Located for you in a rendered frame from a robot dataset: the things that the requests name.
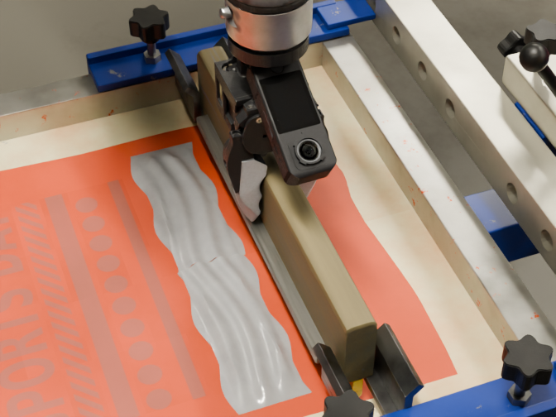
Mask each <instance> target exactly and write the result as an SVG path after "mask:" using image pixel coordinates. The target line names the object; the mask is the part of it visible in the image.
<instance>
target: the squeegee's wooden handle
mask: <svg viewBox="0 0 556 417"><path fill-rule="evenodd" d="M222 60H228V56H227V54H226V53H225V51H224V49H223V48H222V47H221V46H215V47H212V48H208V49H204V50H201V51H200V52H199V53H198V54H197V65H198V79H199V94H200V107H201V108H202V110H203V112H204V115H207V114H208V117H209V119H210V121H211V123H212V124H213V127H214V128H215V130H216V132H217V134H218V136H219V138H220V140H221V142H222V144H223V145H224V143H225V142H226V140H227V139H228V138H229V132H230V129H229V128H228V125H227V123H226V122H225V120H224V119H223V116H222V114H221V113H220V112H219V110H218V107H217V104H216V86H215V69H214V62H219V61H222ZM262 158H263V160H264V161H265V163H266V165H267V171H266V177H265V178H264V179H263V181H262V182H261V185H260V191H261V194H262V197H261V200H260V202H259V207H260V210H261V215H260V218H261V220H262V222H263V224H264V226H265V228H266V230H267V232H268V233H269V235H270V237H271V240H272V241H273V243H274V245H275V247H276V250H277V251H278V253H279V255H280V258H281V260H282V261H283V263H284V265H285V267H286V269H287V271H288V272H289V274H290V277H291V279H292V281H293V282H294V284H295V287H296V289H297V290H298V292H299V294H300V297H301V299H302V300H303V301H304V304H305V306H306V308H307V310H308V311H309V314H310V316H311V318H312V320H313V321H314V324H315V326H316V328H317V329H318V331H319V334H320V336H321V337H322V339H323V341H324V343H325V345H326V346H329V347H331V349H332V351H333V354H334V355H335V357H336V358H337V360H338V363H339V365H340V367H341V368H342V370H343V373H344V375H345V377H346V378H347V381H348V382H352V381H356V380H359V379H362V378H365V377H368V376H372V375H373V368H374V359H375V350H376V332H377V323H376V320H375V319H374V318H373V316H372V314H371V311H370V310H369V308H368V307H367V305H366V303H365V301H364V299H363V298H362V296H361V294H360V292H359V290H358V289H357V287H356V285H355V283H354V282H353V280H352V277H351V276H350V275H349V273H348V270H347V269H346V267H345V265H344V264H343V262H342V260H341V258H340V256H339V255H338V253H337V251H336V249H335V248H334V246H333V244H332V242H331V241H330V239H329V237H328V234H327V233H326V232H325V230H324V228H323V226H322V224H321V222H320V221H319V219H318V217H317V215H316V213H315V212H314V210H313V208H312V206H311V205H310V203H309V201H308V200H307V198H306V196H305V194H304V192H303V190H302V189H301V187H300V185H288V184H287V183H286V182H284V180H283V177H282V174H281V172H280V168H279V166H278V164H277V161H276V158H275V155H274V152H273V151H272V152H268V153H267V155H266V156H264V157H262Z"/></svg>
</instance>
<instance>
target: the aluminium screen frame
mask: <svg viewBox="0 0 556 417"><path fill-rule="evenodd" d="M299 60H300V63H301V66H302V68H303V70H306V69H310V68H313V67H317V66H321V65H322V67H323V68H324V70H325V72H326V74H327V75H328V77H329V78H330V79H331V81H332V82H333V85H334V86H335V88H336V89H337V91H338V92H339V93H340V95H341V97H342V98H343V100H344V102H345V103H346V104H347V106H348V108H349V109H350V111H351V112H352V114H353V116H354V117H355V118H356V120H357V122H358V123H359V125H360V126H361V128H362V130H363V131H364V132H365V134H366V135H367V137H368V139H369V140H370V142H371V144H372V145H373V146H374V148H375V149H376V151H377V153H378V155H379V156H380V158H381V159H382V160H383V162H384V163H385V165H386V167H387V169H388V170H389V171H390V173H391V174H392V176H393V178H394V179H395V181H396V183H397V184H398V185H399V186H400V189H401V190H402V192H403V193H404V195H405V197H406V198H407V199H408V201H409V202H410V204H411V206H412V207H413V209H414V210H415V212H416V213H417V215H418V216H419V218H420V220H421V221H422V223H423V225H424V226H425V227H426V229H427V230H428V232H429V234H430V236H431V237H432V238H433V240H434V241H435V243H436V245H437V246H438V248H439V250H440V251H441V252H442V253H443V256H444V257H445V259H446V260H447V262H448V264H449V265H450V266H451V268H452V269H453V271H454V273H455V274H456V276H457V277H458V279H459V280H460V282H461V283H462V285H463V287H464V288H465V290H466V292H467V293H468V294H469V296H470V297H471V299H472V301H473V303H474V304H475V305H476V307H477V308H478V310H479V311H480V313H481V315H482V317H483V318H484V319H485V320H486V322H487V324H488V326H489V327H490V329H491V331H492V332H493V333H494V334H495V336H496V338H497V340H498V341H499V343H500V344H501V346H502V347H503V348H504V344H505V342H506V341H508V340H514V341H518V340H520V339H522V338H523V337H524V336H525V335H527V334H529V335H532V336H533V337H534V338H535V339H536V340H537V342H538V343H542V344H546V345H549V346H550V347H552V349H553V350H554V351H553V355H552V358H551V362H553V361H556V330H555V328H554V326H553V325H552V324H551V323H550V321H549V320H548V318H547V317H546V315H545V314H544V312H543V310H542V309H541V308H540V307H539V305H538V304H537V302H536V301H535V299H534V297H533V296H532V295H531V293H530V292H529V291H528V289H527V288H526V286H525V285H524V283H523V282H522V280H521V279H520V278H519V276H518V275H517V274H516V272H515V270H514V269H513V267H512V266H511V264H510V263H509V262H508V261H507V259H506V257H505V256H504V254H503V253H502V251H501V250H500V248H499V247H498V246H497V245H496V243H495V241H494V240H493V239H492V237H491V235H490V234H489V232H488V231H487V230H486V229H485V227H484V226H483V224H482V222H481V221H480V219H479V218H478V216H477V215H476V214H475V213H474V211H473V210H472V208H471V206H470V205H469V204H468V202H467V201H466V200H465V198H464V197H463V195H462V194H461V192H460V191H459V189H458V187H457V186H456V185H455V184H454V183H453V181H452V179H451V178H450V176H449V175H448V173H447V172H446V170H445V169H444V168H443V166H442V165H441V163H440V162H439V160H438V159H437V157H436V156H435V154H434V153H433V152H432V150H431V149H430V148H429V146H428V144H427V143H426V141H425V140H424V138H423V137H422V136H421V135H420V133H419V131H418V130H417V128H416V127H415V125H414V124H413V123H412V121H411V120H410V118H409V117H408V115H407V114H406V113H405V111H404V109H403V108H402V107H401V105H400V104H399V103H398V101H397V100H396V98H395V96H394V95H393V93H392V92H391V91H390V90H389V88H388V87H387V85H386V83H385V82H384V81H383V79H382V78H381V76H380V75H379V74H378V72H377V71H376V69H375V68H374V66H373V65H372V63H371V61H370V60H369V59H368V58H367V56H366V55H365V53H364V52H363V50H362V48H361V47H360V46H359V45H358V43H357V42H356V40H355V39H354V37H353V36H352V34H351V33H350V32H349V35H347V36H340V37H337V38H333V39H329V40H326V41H319V42H315V43H311V44H309V47H308V50H307V51H306V52H305V54H304V55H303V56H302V57H301V58H300V59H299ZM178 99H182V97H181V95H180V92H179V90H178V89H177V87H176V85H175V76H174V75H172V76H168V77H165V78H161V79H154V80H151V81H146V82H143V83H139V84H133V85H129V86H126V87H121V88H118V89H111V90H108V91H104V92H99V91H98V90H97V88H96V85H95V83H94V81H93V78H92V76H91V74H86V75H82V76H79V77H75V78H71V79H64V80H61V81H56V82H53V83H49V84H43V85H38V86H35V87H31V88H27V89H20V90H17V91H13V92H9V93H2V94H0V141H6V140H10V139H13V138H17V137H24V136H27V135H31V134H34V133H38V132H44V131H48V130H52V129H56V128H59V127H65V126H69V125H73V124H76V123H80V122H87V121H90V120H94V119H97V118H101V117H107V116H111V115H115V114H119V113H124V112H129V111H132V110H136V109H139V108H146V107H150V106H153V105H157V104H161V103H167V102H170V101H174V100H178Z"/></svg>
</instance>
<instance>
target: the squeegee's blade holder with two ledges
mask: <svg viewBox="0 0 556 417"><path fill-rule="evenodd" d="M197 126H198V128H199V130H200V132H201V134H202V136H203V138H204V140H205V142H206V144H207V146H208V148H209V150H210V152H211V154H212V156H213V158H214V160H215V162H216V164H217V166H218V168H219V170H220V172H221V174H222V176H223V178H224V180H225V182H226V184H227V186H228V188H229V190H230V192H231V194H232V196H233V198H234V200H235V202H236V204H237V207H238V209H239V211H240V213H241V215H242V217H243V219H244V221H245V223H246V225H247V227H248V229H249V231H250V233H251V235H252V237H253V239H254V241H255V243H256V245H257V247H258V249H259V251H260V253H261V255H262V257H263V259H264V261H265V263H266V265H267V267H268V269H269V271H270V273H271V275H272V277H273V279H274V281H275V283H276V285H277V287H278V289H279V291H280V293H281V295H282V297H283V299H284V301H285V303H286V305H287V307H288V309H289V311H290V313H291V315H292V317H293V319H294V321H295V323H296V325H297V327H298V329H299V331H300V333H301V335H302V337H303V339H304V341H305V343H306V345H307V347H308V349H309V351H310V353H311V355H312V357H313V359H314V361H315V362H316V363H317V364H319V363H320V362H319V360H318V358H317V356H316V354H315V352H314V350H313V347H314V346H315V345H316V344H317V343H322V344H324V345H325V343H324V341H323V339H322V337H321V336H320V334H319V331H318V329H317V328H316V326H315V324H314V321H313V320H312V318H311V316H310V314H309V311H308V310H307V308H306V306H305V304H304V301H303V300H302V299H301V297H300V294H299V292H298V290H297V289H296V287H295V284H294V282H293V281H292V279H291V277H290V274H289V272H288V271H287V269H286V267H285V265H284V263H283V261H282V260H281V258H280V255H279V253H278V251H277V250H276V247H275V245H274V243H273V241H272V240H271V237H270V235H269V233H268V232H267V230H266V228H265V226H264V224H263V222H262V220H261V218H260V216H259V217H258V219H257V220H256V221H254V222H252V221H250V220H249V219H248V218H247V217H246V215H245V214H244V213H243V212H242V210H241V208H240V206H239V204H238V202H237V199H236V196H235V194H234V191H233V189H232V182H231V180H230V178H229V176H228V173H227V171H226V168H225V165H224V162H223V144H222V142H221V140H220V138H219V136H218V134H217V132H216V130H215V128H214V127H213V124H212V123H211V121H210V119H209V116H208V114H207V115H203V116H199V117H197Z"/></svg>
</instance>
